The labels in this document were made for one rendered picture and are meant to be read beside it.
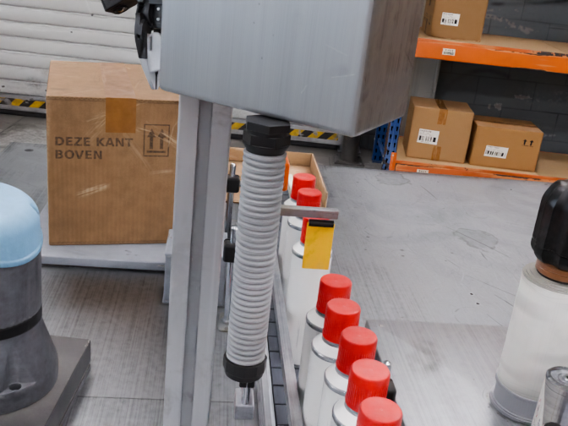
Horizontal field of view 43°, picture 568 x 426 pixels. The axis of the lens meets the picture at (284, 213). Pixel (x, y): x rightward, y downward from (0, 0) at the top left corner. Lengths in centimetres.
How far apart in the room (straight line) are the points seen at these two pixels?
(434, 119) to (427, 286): 316
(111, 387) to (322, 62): 62
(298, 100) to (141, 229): 86
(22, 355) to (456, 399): 53
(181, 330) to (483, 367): 50
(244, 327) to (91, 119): 76
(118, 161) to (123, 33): 384
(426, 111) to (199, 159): 385
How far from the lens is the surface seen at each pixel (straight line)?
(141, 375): 102
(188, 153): 62
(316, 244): 78
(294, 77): 50
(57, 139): 126
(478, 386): 100
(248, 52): 51
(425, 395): 96
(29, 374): 88
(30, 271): 84
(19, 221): 81
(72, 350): 98
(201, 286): 67
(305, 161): 190
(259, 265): 53
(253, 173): 51
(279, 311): 92
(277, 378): 94
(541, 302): 88
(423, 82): 512
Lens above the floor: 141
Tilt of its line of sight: 22 degrees down
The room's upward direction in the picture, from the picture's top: 6 degrees clockwise
